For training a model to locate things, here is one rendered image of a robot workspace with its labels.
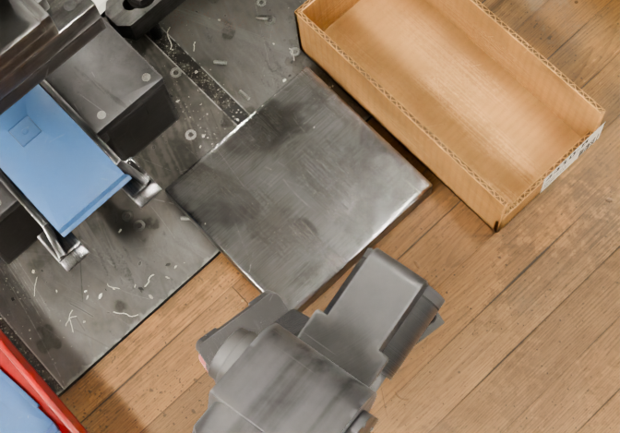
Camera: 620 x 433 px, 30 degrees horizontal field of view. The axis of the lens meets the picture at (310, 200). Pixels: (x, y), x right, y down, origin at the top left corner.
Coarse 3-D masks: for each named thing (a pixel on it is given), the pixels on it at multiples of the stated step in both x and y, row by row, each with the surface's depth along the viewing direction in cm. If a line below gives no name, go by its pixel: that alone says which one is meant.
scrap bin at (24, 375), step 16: (0, 336) 94; (0, 352) 98; (16, 352) 96; (0, 368) 98; (16, 368) 98; (32, 368) 97; (32, 384) 91; (48, 400) 91; (48, 416) 96; (64, 416) 90; (64, 432) 96; (80, 432) 90
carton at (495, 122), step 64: (320, 0) 101; (384, 0) 107; (448, 0) 103; (320, 64) 105; (384, 64) 105; (448, 64) 105; (512, 64) 102; (448, 128) 102; (512, 128) 102; (576, 128) 101; (512, 192) 100
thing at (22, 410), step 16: (0, 384) 97; (0, 400) 96; (16, 400) 96; (0, 416) 96; (16, 416) 96; (32, 416) 96; (0, 432) 95; (16, 432) 95; (32, 432) 95; (48, 432) 94
